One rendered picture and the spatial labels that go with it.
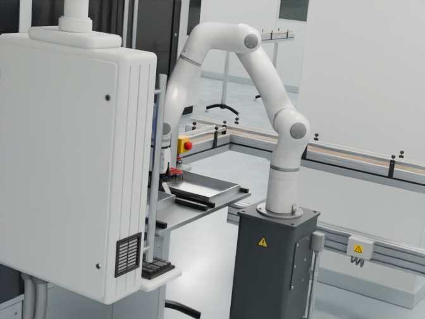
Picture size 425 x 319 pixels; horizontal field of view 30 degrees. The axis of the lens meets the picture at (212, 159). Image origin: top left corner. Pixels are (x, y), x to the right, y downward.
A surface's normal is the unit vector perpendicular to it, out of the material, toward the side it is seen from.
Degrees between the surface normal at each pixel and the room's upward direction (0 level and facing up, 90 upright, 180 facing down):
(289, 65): 90
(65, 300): 90
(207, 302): 0
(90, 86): 90
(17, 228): 90
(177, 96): 46
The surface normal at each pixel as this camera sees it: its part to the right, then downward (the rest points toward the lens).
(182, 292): 0.09, -0.97
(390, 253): -0.51, 0.17
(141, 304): 0.86, 0.20
